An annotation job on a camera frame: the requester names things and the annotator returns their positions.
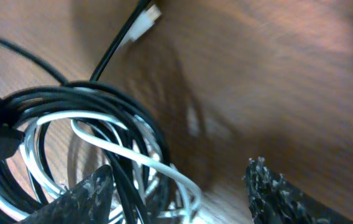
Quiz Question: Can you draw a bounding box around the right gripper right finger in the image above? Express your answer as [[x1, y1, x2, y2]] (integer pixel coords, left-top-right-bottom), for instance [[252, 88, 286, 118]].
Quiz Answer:
[[243, 157, 353, 224]]

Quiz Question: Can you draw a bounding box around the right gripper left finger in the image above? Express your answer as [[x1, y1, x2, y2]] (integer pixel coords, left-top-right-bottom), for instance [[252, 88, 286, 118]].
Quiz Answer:
[[19, 165, 114, 224]]

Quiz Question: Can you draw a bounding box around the black USB cable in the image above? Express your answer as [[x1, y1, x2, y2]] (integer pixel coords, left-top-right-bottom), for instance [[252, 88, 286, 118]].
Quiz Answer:
[[0, 0, 173, 224]]

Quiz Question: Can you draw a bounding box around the white USB cable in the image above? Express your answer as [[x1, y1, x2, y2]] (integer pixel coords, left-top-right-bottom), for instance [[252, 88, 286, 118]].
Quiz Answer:
[[0, 3, 204, 224]]

